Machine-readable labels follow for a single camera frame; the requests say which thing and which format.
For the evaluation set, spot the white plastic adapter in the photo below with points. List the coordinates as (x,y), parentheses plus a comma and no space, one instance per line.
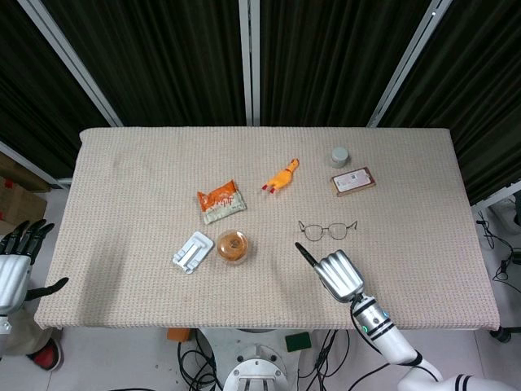
(192,252)

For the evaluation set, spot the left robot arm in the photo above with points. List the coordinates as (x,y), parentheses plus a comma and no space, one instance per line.
(4,326)

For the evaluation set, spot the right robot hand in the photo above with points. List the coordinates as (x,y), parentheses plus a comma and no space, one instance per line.
(340,275)

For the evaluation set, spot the cardboard box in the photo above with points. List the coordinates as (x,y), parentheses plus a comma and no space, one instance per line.
(18,199)

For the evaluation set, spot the orange snack bag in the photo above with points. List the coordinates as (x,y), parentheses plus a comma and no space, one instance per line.
(221,201)

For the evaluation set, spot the grey round cap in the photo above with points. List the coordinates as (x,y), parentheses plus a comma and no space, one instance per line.
(339,156)

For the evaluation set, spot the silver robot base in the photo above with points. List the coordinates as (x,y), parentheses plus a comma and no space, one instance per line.
(256,366)

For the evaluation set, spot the round clear orange container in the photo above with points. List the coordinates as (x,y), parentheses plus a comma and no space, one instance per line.
(232,247)

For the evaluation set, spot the brown rectangular box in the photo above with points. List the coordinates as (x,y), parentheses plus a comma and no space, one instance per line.
(352,181)

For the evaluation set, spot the orange box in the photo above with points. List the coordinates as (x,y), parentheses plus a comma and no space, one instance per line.
(178,334)

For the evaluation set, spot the red shoe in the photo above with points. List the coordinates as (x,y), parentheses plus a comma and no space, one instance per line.
(49,353)

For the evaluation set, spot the dark curtain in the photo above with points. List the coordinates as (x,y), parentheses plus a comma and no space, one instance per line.
(163,61)

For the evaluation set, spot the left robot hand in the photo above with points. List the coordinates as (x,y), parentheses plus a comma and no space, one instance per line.
(12,260)

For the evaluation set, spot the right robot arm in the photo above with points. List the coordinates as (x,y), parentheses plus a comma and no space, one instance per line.
(401,346)

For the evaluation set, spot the yellow rubber chicken toy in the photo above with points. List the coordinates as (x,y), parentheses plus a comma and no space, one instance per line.
(281,176)

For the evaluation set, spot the black caster wheel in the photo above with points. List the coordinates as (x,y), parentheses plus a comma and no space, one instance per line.
(501,335)

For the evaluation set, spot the green rectangular block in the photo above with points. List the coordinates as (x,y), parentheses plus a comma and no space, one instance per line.
(298,341)

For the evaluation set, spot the beige woven tablecloth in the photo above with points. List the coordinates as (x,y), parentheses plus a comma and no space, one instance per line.
(260,252)

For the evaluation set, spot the grey aluminium frame post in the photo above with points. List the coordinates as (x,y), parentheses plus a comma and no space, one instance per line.
(407,61)
(249,61)
(75,61)

